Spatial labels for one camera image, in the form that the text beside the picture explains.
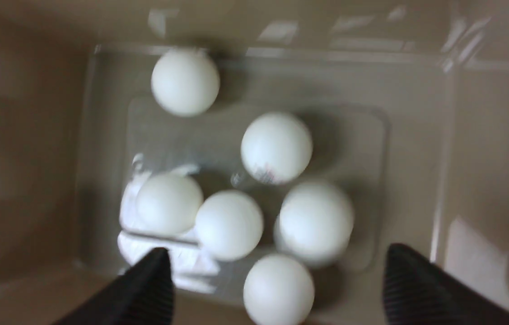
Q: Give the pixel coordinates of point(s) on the olive plastic storage bin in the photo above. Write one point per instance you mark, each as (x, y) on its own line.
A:
(407, 102)

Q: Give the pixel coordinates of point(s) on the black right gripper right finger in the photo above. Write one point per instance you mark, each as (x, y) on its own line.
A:
(417, 292)

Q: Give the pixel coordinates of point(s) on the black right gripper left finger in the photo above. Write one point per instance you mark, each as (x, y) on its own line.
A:
(144, 295)

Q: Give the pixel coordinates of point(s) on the white ping-pong ball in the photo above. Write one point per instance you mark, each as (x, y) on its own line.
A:
(278, 290)
(229, 225)
(185, 82)
(315, 223)
(168, 203)
(276, 148)

